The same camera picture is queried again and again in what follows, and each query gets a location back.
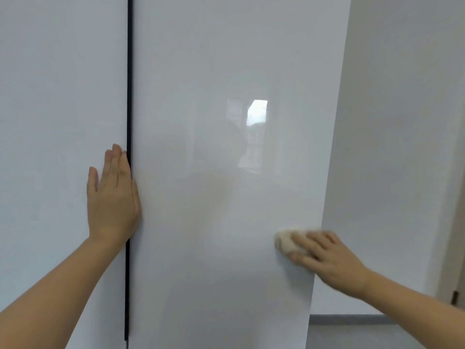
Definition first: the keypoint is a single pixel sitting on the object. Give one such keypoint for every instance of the person's right hand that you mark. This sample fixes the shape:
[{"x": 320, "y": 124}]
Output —
[{"x": 338, "y": 265}]

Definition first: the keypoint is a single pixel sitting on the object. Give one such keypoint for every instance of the beige cloth with teal edge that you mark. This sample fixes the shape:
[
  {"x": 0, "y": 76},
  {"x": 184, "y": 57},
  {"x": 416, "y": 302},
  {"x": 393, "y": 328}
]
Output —
[{"x": 285, "y": 242}]

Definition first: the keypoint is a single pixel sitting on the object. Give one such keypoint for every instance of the person's left forearm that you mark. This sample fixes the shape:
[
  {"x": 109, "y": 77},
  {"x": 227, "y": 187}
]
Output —
[{"x": 54, "y": 298}]

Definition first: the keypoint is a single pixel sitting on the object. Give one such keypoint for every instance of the grey wall skirting board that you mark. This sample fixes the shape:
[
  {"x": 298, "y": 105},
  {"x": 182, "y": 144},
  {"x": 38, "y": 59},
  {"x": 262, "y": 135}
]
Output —
[{"x": 348, "y": 319}]

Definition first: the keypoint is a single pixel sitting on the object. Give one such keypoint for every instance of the person's right forearm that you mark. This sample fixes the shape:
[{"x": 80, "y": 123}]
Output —
[{"x": 414, "y": 308}]

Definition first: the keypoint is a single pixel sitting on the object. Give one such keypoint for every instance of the person's left hand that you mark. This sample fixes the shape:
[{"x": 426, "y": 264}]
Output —
[{"x": 112, "y": 207}]

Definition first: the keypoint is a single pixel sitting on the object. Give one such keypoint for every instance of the metal door hinge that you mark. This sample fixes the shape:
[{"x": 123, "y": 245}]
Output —
[{"x": 455, "y": 298}]

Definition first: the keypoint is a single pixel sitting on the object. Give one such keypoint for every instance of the beige room door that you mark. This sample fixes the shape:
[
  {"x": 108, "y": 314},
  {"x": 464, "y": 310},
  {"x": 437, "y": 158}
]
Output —
[{"x": 448, "y": 250}]

